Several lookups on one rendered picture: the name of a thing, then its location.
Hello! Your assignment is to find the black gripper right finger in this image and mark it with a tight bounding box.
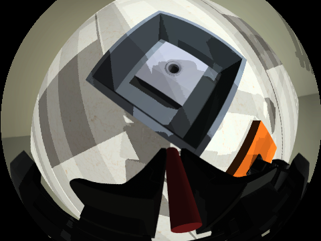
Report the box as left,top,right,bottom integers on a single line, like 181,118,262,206
180,148,277,234

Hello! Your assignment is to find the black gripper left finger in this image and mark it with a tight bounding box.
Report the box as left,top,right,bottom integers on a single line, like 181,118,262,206
70,148,167,238

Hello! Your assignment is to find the dark red peg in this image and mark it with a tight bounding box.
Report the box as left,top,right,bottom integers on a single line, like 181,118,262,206
165,147,203,233

